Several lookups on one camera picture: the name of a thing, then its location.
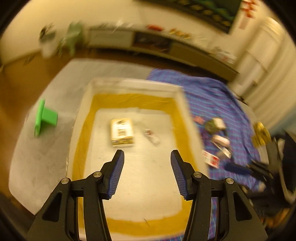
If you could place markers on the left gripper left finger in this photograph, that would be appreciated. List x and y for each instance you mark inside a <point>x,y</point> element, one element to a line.
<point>111,174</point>

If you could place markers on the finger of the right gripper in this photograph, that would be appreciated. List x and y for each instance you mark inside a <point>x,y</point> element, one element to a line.
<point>238,169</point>

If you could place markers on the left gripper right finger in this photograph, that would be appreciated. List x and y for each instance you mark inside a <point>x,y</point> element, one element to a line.
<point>183,172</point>

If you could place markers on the white power adapter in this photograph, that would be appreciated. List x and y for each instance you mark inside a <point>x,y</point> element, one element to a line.
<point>223,153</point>

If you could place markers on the red white staples box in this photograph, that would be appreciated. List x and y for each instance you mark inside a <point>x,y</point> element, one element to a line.
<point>210,159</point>

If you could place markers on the white gold tissue pack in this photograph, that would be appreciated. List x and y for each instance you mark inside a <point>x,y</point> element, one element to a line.
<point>121,132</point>

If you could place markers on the gold square tin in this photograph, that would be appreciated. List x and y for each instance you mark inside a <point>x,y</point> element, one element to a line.
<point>214,125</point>

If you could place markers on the white pink stapler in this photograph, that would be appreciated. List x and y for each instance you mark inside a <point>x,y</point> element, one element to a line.
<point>223,141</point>

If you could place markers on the pink binder clip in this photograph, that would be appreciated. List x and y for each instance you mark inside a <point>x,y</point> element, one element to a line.
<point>199,120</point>

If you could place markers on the gold glass jar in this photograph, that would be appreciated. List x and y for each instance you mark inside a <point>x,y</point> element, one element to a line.
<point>261,135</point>

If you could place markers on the white cardboard box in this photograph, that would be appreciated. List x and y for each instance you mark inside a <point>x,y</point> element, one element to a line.
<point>147,204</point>

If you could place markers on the green phone stand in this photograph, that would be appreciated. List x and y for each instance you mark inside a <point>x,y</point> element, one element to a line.
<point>44,115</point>

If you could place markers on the white curtain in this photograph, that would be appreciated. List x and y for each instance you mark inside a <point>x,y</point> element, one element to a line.
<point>266,79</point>

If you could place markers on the grey tv cabinet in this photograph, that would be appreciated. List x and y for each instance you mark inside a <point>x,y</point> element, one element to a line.
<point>142,40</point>

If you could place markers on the green plastic chair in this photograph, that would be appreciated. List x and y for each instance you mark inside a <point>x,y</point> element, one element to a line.
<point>74,37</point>

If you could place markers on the white trash bin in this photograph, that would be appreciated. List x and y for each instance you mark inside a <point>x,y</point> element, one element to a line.
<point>48,41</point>

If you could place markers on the red tray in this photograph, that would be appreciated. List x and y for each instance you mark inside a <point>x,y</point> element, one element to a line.
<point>155,28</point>

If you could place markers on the wall television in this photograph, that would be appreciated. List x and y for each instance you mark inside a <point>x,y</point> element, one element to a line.
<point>218,13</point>

